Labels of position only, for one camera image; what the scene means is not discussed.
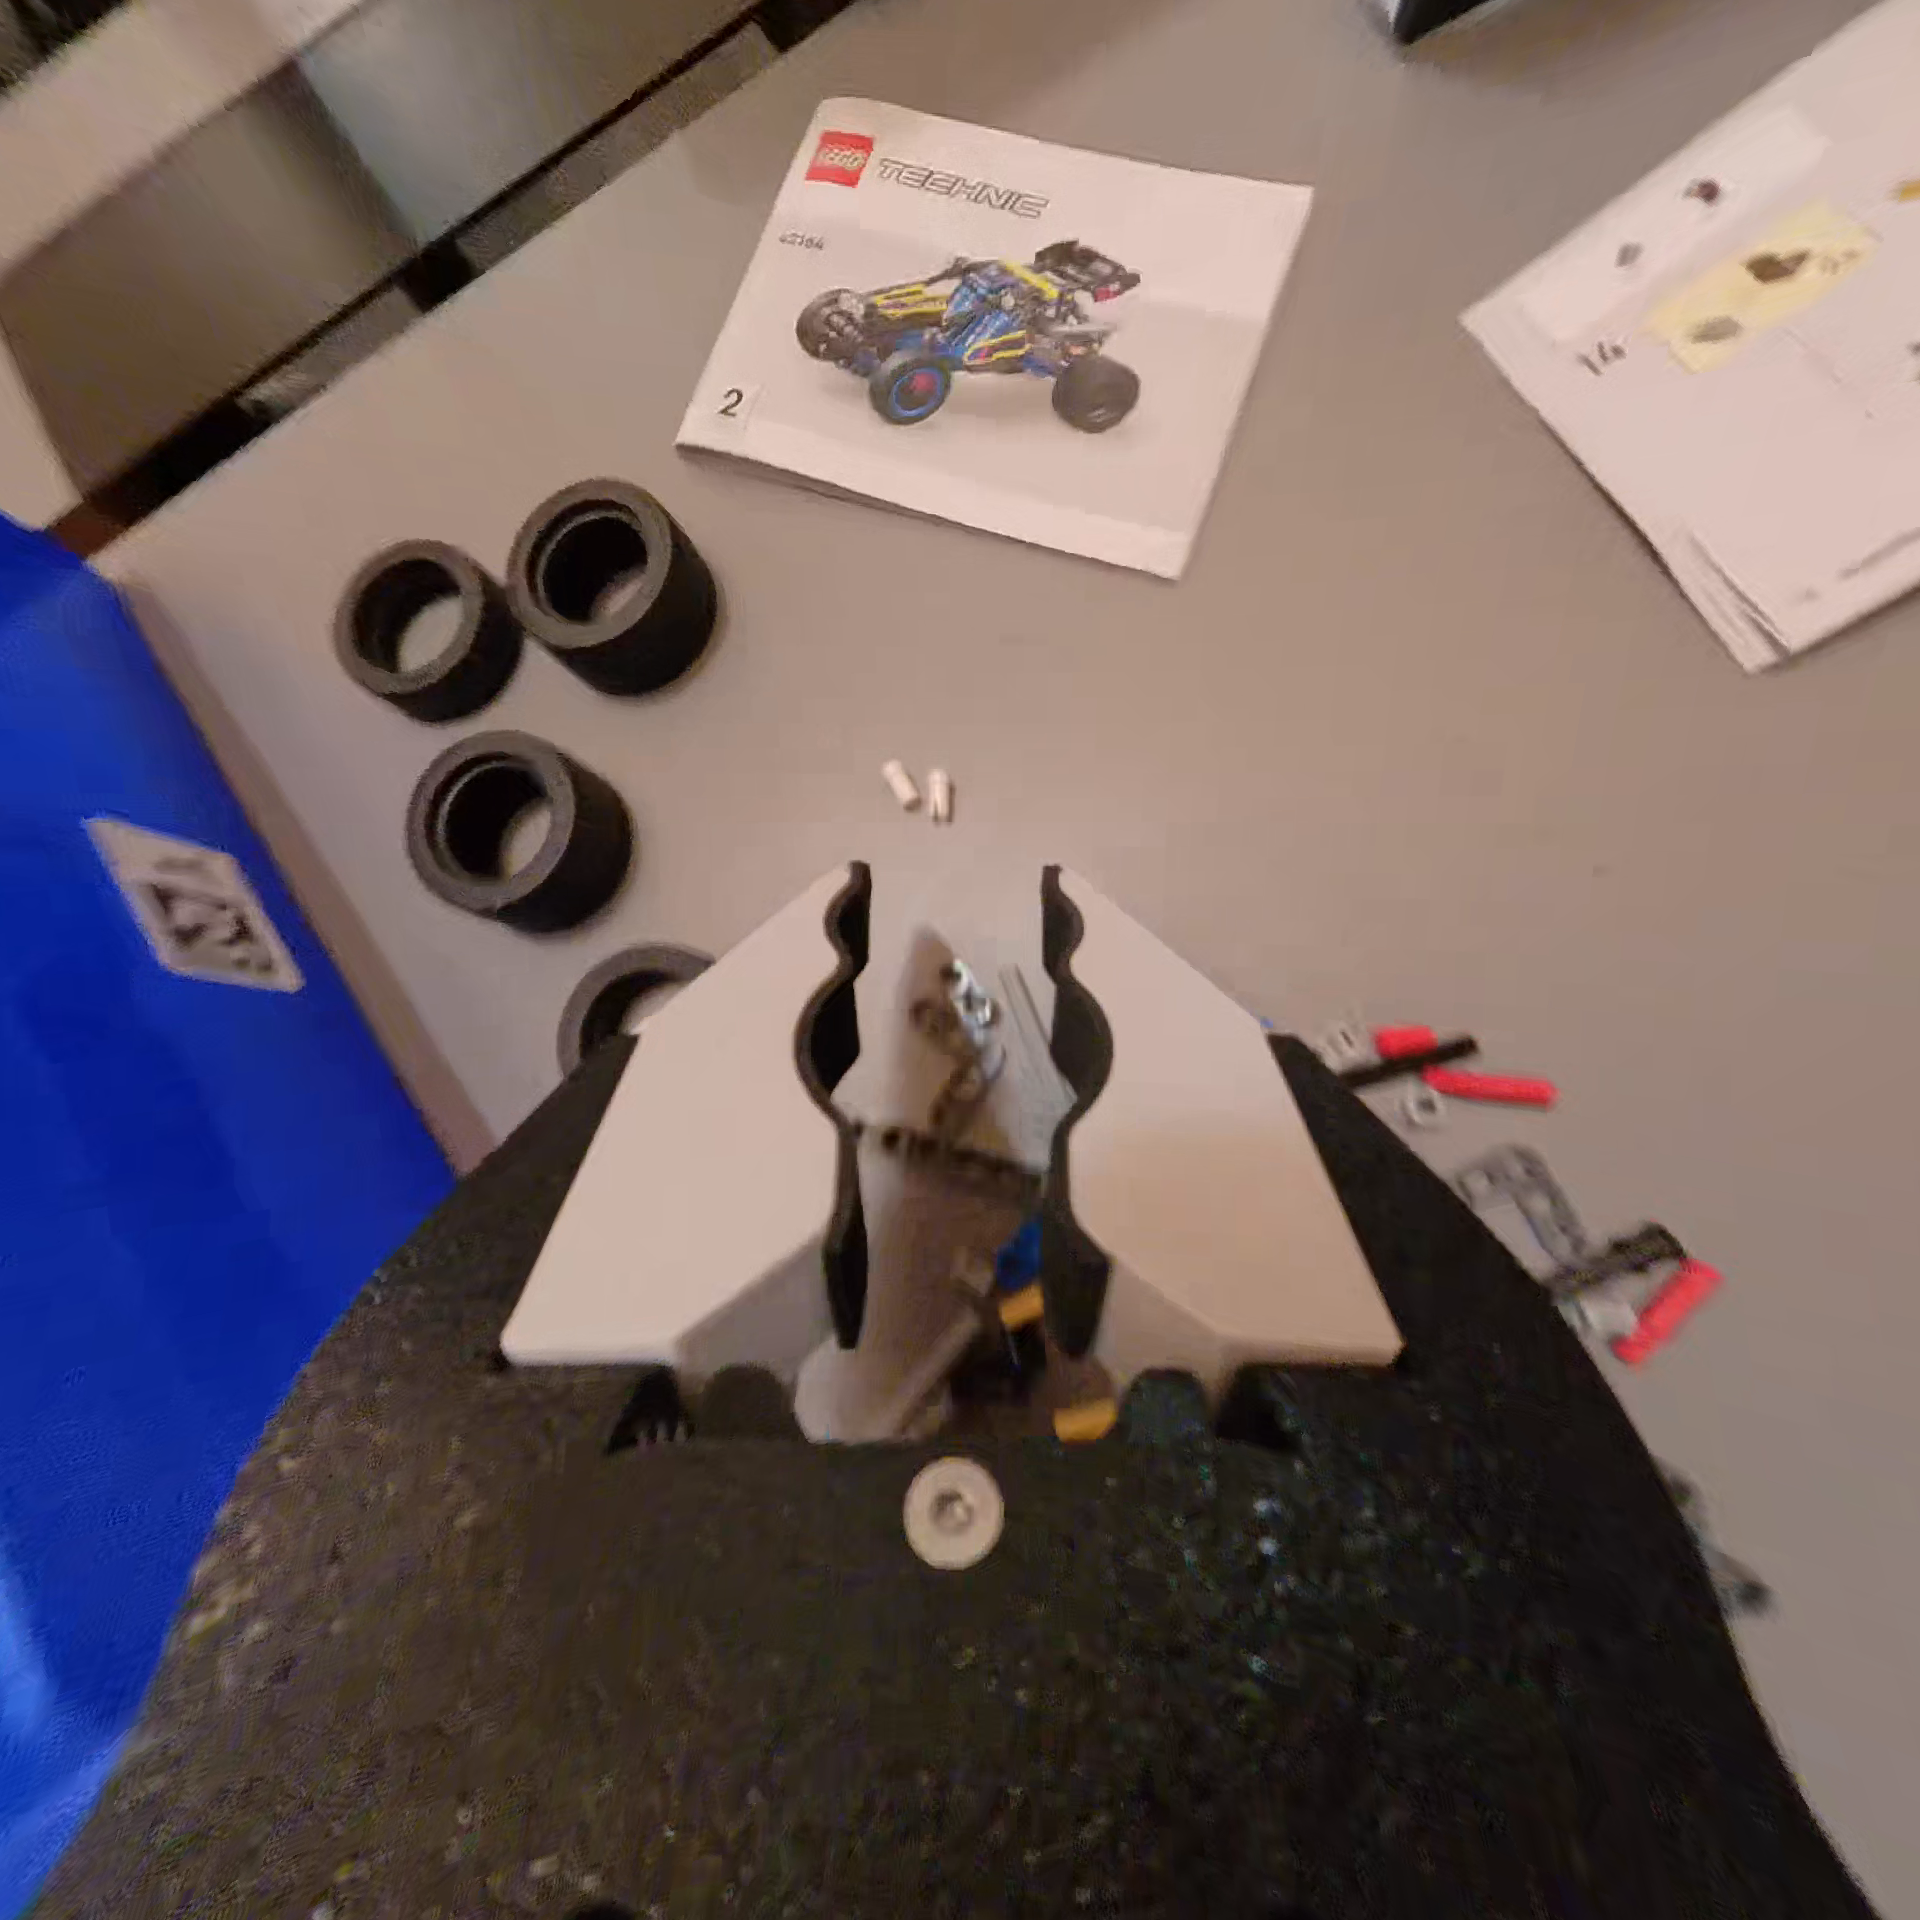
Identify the black rubber tire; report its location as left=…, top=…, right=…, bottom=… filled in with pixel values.
left=404, top=732, right=635, bottom=937
left=334, top=540, right=524, bottom=725
left=505, top=477, right=719, bottom=698
left=559, top=941, right=719, bottom=1076

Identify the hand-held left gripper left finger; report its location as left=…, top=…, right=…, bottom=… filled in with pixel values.
left=499, top=860, right=875, bottom=1374

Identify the pile of lego pieces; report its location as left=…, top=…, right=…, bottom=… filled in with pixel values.
left=861, top=931, right=1778, bottom=1623

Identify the open instruction booklet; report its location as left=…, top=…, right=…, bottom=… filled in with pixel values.
left=1460, top=0, right=1920, bottom=675

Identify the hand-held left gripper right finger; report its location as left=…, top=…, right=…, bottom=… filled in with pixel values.
left=1040, top=863, right=1408, bottom=1374

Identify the blue tagged storage bin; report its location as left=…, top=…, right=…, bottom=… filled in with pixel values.
left=0, top=511, right=458, bottom=1920

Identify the closed instruction booklet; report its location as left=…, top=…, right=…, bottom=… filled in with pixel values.
left=674, top=99, right=1317, bottom=581

